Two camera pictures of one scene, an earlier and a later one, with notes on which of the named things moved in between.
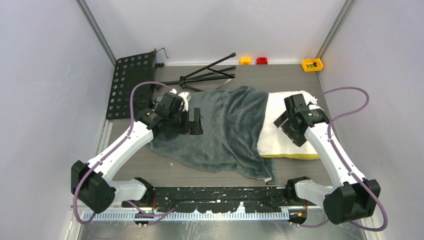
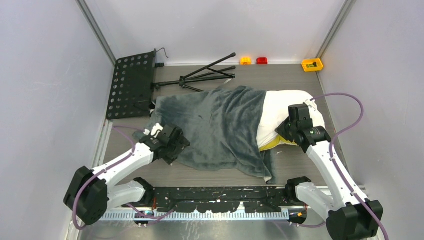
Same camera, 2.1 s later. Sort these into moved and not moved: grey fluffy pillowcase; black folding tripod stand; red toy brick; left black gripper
Moved: left black gripper
Not moved: red toy brick; black folding tripod stand; grey fluffy pillowcase
